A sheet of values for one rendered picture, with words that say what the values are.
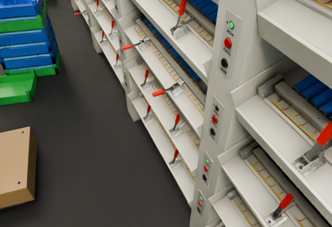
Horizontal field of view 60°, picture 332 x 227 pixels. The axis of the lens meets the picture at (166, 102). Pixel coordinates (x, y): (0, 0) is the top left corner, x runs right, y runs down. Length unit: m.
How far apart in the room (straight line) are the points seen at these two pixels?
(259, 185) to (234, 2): 0.40
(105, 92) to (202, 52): 1.11
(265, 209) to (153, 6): 0.61
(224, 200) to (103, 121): 0.87
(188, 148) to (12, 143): 0.77
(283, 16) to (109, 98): 1.34
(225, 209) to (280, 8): 0.59
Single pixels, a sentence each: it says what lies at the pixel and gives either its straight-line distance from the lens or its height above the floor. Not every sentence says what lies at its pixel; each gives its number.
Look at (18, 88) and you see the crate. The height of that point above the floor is 0.00.
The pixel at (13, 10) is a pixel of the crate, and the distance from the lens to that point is 1.75.
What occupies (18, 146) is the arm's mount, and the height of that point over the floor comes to 0.16.
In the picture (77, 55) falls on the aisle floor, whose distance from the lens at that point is 2.07.
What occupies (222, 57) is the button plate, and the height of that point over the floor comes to 0.82.
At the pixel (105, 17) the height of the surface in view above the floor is 0.37.
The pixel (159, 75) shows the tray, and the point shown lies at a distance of 0.93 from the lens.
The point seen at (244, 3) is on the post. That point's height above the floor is 0.93.
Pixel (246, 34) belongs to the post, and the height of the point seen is 0.89.
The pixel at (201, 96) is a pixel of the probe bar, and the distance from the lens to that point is 0.80.
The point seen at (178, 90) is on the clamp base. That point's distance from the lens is 0.85.
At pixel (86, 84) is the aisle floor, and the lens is 1.81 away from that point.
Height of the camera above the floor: 1.12
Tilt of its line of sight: 44 degrees down
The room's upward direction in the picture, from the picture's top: straight up
